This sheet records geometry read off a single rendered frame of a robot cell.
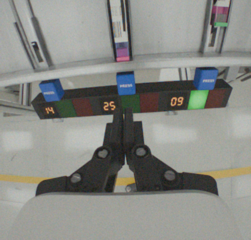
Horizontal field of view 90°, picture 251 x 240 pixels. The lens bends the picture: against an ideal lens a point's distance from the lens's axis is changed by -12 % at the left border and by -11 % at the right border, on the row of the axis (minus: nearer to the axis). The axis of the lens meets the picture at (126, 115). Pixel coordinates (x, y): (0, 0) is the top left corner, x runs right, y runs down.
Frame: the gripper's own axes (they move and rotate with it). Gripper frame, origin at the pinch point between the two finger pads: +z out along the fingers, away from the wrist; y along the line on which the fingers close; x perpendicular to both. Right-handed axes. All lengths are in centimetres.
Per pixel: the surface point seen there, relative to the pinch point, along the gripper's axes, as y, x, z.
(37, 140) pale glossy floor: -67, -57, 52
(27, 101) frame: -49, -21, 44
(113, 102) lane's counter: -2.5, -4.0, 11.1
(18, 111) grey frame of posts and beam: -49, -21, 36
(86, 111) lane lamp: -7.3, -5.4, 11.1
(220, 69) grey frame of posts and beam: 21.0, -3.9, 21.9
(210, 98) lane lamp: 13.4, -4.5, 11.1
